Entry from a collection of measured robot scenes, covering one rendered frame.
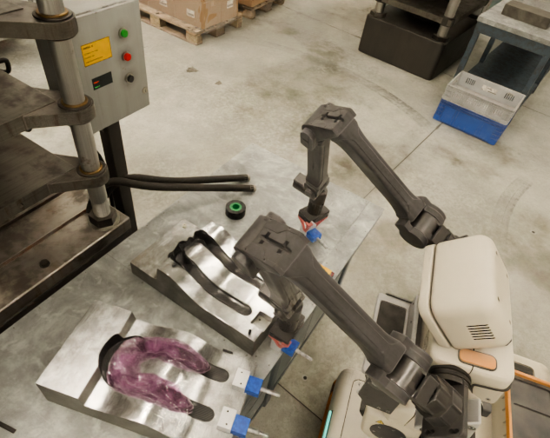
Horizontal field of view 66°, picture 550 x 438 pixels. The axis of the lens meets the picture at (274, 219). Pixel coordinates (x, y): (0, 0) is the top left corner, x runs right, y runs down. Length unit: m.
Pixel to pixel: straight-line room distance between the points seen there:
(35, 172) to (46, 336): 0.52
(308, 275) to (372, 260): 2.06
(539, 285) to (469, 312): 2.30
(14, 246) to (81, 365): 0.63
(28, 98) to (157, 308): 0.73
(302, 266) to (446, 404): 0.41
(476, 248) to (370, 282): 1.69
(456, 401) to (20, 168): 1.40
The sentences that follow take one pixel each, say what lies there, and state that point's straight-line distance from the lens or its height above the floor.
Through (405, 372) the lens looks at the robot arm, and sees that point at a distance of 0.87.
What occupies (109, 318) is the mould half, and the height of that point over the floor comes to 0.91.
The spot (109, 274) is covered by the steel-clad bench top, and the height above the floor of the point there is 0.80.
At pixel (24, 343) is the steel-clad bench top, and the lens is 1.46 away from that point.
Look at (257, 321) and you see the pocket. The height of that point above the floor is 0.86.
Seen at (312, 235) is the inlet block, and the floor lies 0.84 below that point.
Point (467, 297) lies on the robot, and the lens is 0.89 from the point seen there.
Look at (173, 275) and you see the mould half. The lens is 1.33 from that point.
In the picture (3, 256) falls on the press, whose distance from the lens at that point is 1.71.
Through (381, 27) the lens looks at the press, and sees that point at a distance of 5.12.
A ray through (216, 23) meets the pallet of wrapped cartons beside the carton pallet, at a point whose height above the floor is 0.15.
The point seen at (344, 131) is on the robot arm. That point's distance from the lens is 1.01.
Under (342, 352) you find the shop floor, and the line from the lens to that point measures 2.32.
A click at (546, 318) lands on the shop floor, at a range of 3.03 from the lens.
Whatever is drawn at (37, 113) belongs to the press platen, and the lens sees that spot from 1.39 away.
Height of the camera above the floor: 2.00
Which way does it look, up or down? 45 degrees down
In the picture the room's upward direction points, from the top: 10 degrees clockwise
